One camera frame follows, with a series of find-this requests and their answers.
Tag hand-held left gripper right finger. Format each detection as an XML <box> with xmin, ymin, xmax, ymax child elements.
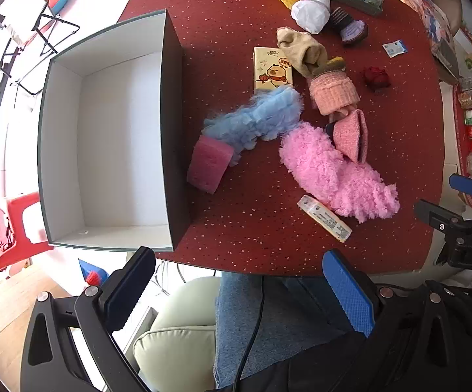
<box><xmin>322</xmin><ymin>249</ymin><xmax>472</xmax><ymax>392</ymax></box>

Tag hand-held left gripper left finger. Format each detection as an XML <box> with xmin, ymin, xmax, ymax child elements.
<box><xmin>20</xmin><ymin>246</ymin><xmax>157</xmax><ymax>392</ymax></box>

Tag pink fluffy duster cloth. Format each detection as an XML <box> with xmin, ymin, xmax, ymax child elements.
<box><xmin>279</xmin><ymin>122</ymin><xmax>401</xmax><ymax>224</ymax></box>

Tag pink black knitted slipper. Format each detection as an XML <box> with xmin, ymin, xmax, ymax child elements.
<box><xmin>326</xmin><ymin>108</ymin><xmax>369</xmax><ymax>164</ymax></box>

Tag large cardboard box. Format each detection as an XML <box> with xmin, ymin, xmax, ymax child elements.
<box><xmin>37</xmin><ymin>8</ymin><xmax>192</xmax><ymax>253</ymax></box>

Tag dark pink sponge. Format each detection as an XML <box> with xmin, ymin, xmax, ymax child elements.
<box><xmin>186</xmin><ymin>136</ymin><xmax>237</xmax><ymax>194</ymax></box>

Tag blue fluffy duster cloth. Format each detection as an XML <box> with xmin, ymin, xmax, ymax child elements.
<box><xmin>201</xmin><ymin>87</ymin><xmax>305</xmax><ymax>168</ymax></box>

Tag beige sock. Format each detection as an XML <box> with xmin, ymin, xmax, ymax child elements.
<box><xmin>277</xmin><ymin>26</ymin><xmax>328</xmax><ymax>78</ymax></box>

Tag blue red brush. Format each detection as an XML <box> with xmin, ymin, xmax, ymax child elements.
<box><xmin>79</xmin><ymin>258</ymin><xmax>110</xmax><ymax>286</ymax></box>

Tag person's blue jeans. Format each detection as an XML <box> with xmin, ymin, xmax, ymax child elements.
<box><xmin>213</xmin><ymin>271</ymin><xmax>367</xmax><ymax>388</ymax></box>

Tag cream sofa cushion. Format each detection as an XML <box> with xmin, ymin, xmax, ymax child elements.
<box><xmin>132</xmin><ymin>275</ymin><xmax>222</xmax><ymax>392</ymax></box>

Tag person's black top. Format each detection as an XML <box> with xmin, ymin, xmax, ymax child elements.
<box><xmin>236</xmin><ymin>331</ymin><xmax>384</xmax><ymax>392</ymax></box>

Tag red plastic chair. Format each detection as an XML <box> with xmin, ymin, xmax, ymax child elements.
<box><xmin>0</xmin><ymin>191</ymin><xmax>55</xmax><ymax>274</ymax></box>

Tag small blue white sachet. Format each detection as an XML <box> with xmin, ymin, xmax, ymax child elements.
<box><xmin>382</xmin><ymin>40</ymin><xmax>408</xmax><ymax>57</ymax></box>

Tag pink knitted sock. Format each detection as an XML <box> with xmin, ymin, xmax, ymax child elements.
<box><xmin>307</xmin><ymin>55</ymin><xmax>361</xmax><ymax>117</ymax></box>

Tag floral cushion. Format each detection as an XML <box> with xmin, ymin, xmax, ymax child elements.
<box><xmin>395</xmin><ymin>0</ymin><xmax>457</xmax><ymax>74</ymax></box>

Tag striped knitted sock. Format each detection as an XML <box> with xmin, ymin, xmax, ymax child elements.
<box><xmin>328</xmin><ymin>6</ymin><xmax>369</xmax><ymax>45</ymax></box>

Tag yellow cartoon tissue pack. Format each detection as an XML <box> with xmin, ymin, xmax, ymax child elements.
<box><xmin>253</xmin><ymin>46</ymin><xmax>294</xmax><ymax>95</ymax></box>

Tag white face mask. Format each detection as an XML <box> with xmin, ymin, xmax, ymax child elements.
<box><xmin>291</xmin><ymin>0</ymin><xmax>331</xmax><ymax>34</ymax></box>

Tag black folding chair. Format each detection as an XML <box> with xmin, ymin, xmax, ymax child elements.
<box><xmin>0</xmin><ymin>0</ymin><xmax>81</xmax><ymax>96</ymax></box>

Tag black cable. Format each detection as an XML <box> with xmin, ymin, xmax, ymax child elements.
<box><xmin>232</xmin><ymin>275</ymin><xmax>267</xmax><ymax>392</ymax></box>

